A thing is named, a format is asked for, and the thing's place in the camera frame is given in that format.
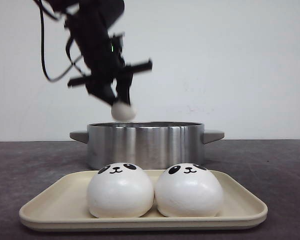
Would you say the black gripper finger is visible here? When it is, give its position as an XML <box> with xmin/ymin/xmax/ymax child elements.
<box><xmin>86</xmin><ymin>82</ymin><xmax>116</xmax><ymax>106</ymax></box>
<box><xmin>115</xmin><ymin>74</ymin><xmax>133</xmax><ymax>105</ymax></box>

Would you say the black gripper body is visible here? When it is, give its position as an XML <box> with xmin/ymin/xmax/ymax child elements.
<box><xmin>64</xmin><ymin>32</ymin><xmax>154</xmax><ymax>93</ymax></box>

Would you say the panda bun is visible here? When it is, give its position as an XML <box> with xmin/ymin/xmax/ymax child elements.
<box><xmin>86</xmin><ymin>162</ymin><xmax>155</xmax><ymax>218</ymax></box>
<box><xmin>154</xmin><ymin>163</ymin><xmax>224</xmax><ymax>217</ymax></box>
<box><xmin>111</xmin><ymin>101</ymin><xmax>137</xmax><ymax>121</ymax></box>

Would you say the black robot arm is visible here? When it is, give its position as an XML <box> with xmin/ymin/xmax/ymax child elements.
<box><xmin>35</xmin><ymin>0</ymin><xmax>153</xmax><ymax>106</ymax></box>

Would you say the stainless steel steamer pot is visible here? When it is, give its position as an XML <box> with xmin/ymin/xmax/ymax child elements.
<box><xmin>69</xmin><ymin>121</ymin><xmax>225</xmax><ymax>170</ymax></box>

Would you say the cream rectangular tray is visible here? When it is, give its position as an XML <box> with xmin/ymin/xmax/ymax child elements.
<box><xmin>19</xmin><ymin>170</ymin><xmax>268</xmax><ymax>232</ymax></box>

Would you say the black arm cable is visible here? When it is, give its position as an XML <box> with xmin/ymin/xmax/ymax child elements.
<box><xmin>38</xmin><ymin>0</ymin><xmax>91</xmax><ymax>83</ymax></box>

